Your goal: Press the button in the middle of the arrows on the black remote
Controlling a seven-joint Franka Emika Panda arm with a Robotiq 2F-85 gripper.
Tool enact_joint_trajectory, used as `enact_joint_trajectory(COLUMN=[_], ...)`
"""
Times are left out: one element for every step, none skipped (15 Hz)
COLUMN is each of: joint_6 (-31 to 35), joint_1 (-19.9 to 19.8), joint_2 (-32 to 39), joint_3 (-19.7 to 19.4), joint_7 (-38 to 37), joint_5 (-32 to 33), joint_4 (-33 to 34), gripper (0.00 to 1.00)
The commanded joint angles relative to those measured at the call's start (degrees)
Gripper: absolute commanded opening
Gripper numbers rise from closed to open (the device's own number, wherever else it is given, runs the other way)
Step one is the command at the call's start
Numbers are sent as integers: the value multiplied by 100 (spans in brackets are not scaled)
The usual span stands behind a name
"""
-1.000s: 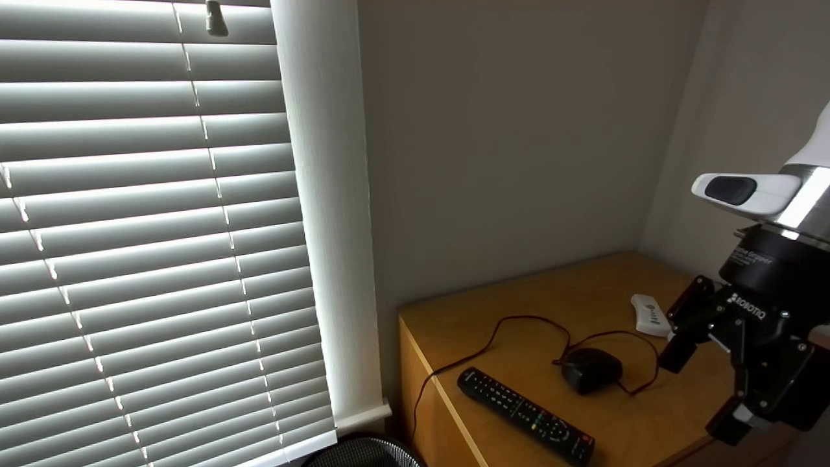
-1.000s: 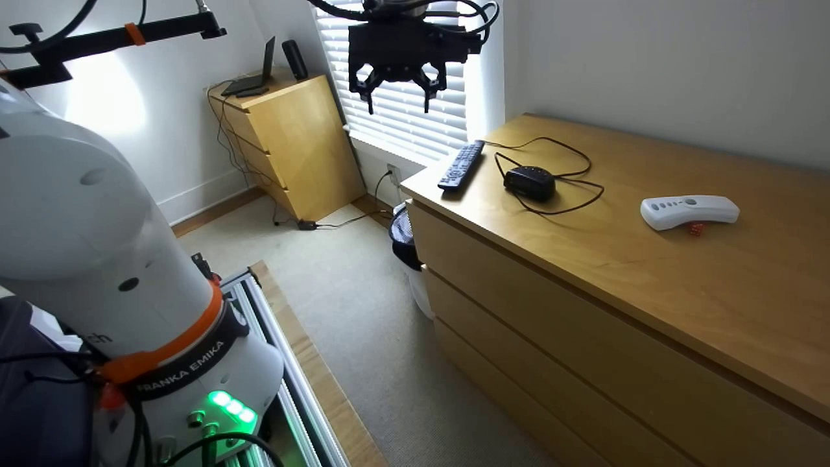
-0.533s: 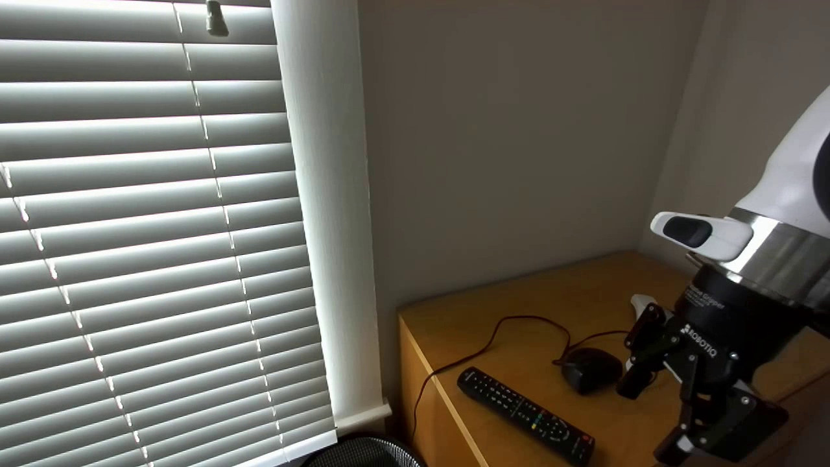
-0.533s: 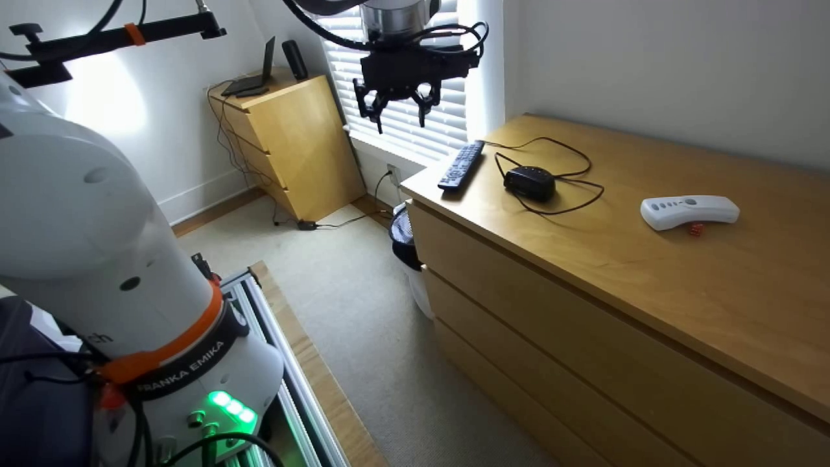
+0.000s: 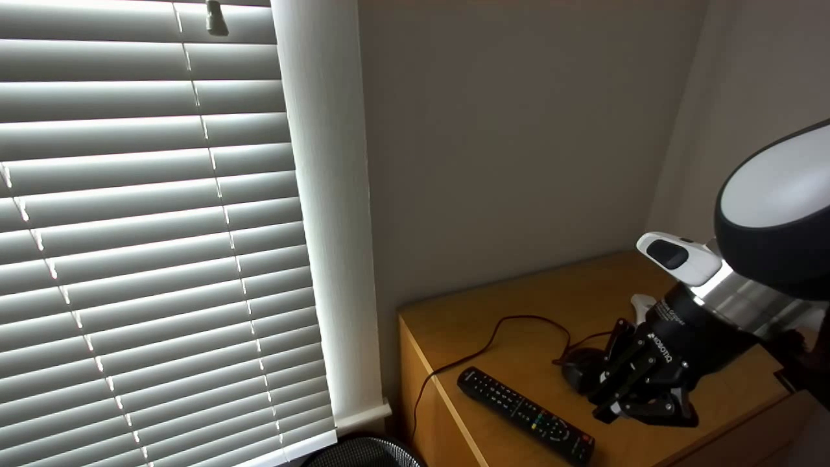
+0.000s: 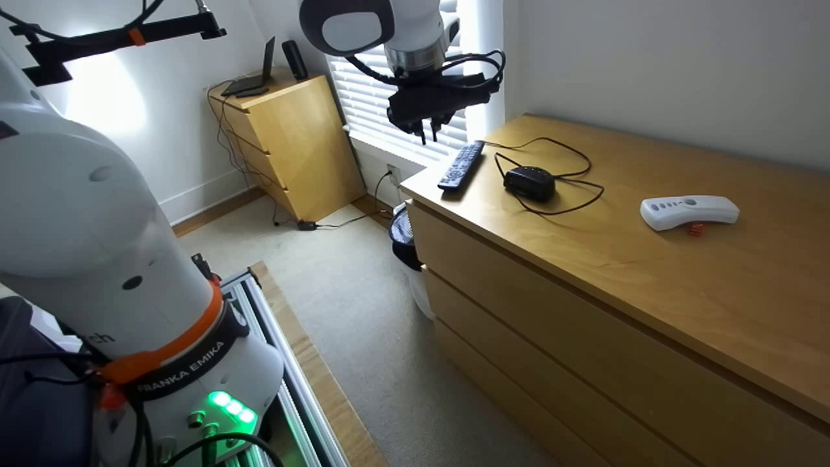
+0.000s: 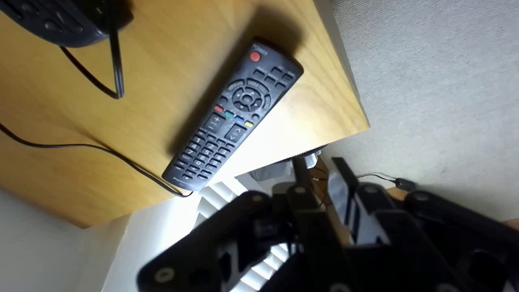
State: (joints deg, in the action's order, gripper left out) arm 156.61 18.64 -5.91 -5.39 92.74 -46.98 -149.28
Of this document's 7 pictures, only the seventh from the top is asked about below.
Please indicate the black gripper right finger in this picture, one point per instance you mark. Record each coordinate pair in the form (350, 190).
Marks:
(432, 244)

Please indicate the large wooden dresser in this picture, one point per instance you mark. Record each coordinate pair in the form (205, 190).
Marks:
(163, 66)

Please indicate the black lamp base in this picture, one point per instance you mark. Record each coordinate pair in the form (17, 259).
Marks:
(59, 22)

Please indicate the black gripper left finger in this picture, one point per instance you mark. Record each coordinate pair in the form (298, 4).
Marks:
(217, 238)

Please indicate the black plug on floor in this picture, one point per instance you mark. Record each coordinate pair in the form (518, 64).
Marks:
(403, 184)

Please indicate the black TV remote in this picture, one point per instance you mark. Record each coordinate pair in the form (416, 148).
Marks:
(233, 116)

